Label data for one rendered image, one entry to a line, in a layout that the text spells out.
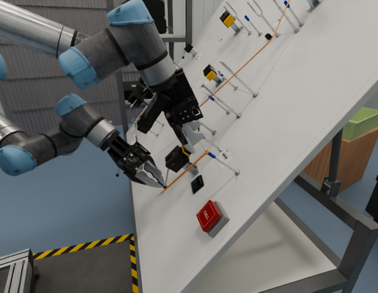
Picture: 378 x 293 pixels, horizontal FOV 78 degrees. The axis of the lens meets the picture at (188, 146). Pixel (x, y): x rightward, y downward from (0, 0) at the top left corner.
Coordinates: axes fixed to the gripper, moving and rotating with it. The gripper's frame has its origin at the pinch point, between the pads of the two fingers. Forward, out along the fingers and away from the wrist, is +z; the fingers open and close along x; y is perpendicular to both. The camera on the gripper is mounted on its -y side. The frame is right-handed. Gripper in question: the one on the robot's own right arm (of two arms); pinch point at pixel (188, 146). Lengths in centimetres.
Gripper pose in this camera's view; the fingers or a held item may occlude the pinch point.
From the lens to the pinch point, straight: 63.3
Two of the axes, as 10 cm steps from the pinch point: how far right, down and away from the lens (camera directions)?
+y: 9.1, -3.9, -1.4
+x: -1.2, -5.8, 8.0
